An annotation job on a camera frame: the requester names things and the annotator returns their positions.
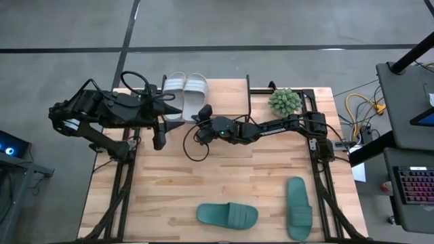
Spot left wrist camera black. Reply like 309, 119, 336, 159
153, 126, 167, 151

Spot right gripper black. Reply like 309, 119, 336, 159
191, 114, 238, 145

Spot large grey desk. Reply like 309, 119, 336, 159
375, 60, 434, 152

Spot black aluminium rig frame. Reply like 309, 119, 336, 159
77, 80, 371, 243

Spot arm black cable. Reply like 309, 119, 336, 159
182, 117, 213, 163
119, 70, 177, 102

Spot backlit computer keyboard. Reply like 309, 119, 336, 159
393, 165, 434, 206

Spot tablet with blue screen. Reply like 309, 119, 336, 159
409, 106, 434, 128

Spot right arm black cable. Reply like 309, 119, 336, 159
182, 117, 213, 163

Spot green succulent in patterned pot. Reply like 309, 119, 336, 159
267, 87, 304, 118

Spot grey desk with keyboard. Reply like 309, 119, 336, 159
382, 147, 434, 235

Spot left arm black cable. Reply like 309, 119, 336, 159
119, 70, 177, 102

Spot power strip with plugs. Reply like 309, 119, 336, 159
358, 124, 374, 146

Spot light grey rubber slide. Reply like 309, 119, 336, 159
162, 71, 189, 122
182, 72, 210, 123

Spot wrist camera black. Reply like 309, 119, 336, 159
198, 104, 214, 121
153, 126, 167, 151

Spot yellow cable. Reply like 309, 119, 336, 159
344, 92, 387, 138

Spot grey metal stand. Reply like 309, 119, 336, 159
0, 150, 56, 244

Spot white paper sheet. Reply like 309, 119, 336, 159
351, 161, 368, 184

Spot black diagonal beam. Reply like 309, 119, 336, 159
348, 130, 396, 167

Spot green rubber slide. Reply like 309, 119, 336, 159
285, 176, 314, 242
195, 202, 260, 231

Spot computer case with blue light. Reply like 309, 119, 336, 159
0, 129, 31, 160

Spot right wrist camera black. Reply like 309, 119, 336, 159
198, 104, 214, 121

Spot wooden shelf with black frame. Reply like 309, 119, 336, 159
158, 74, 253, 130

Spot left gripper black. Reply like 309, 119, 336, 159
137, 86, 186, 132

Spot black round pole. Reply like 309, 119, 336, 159
389, 30, 434, 75

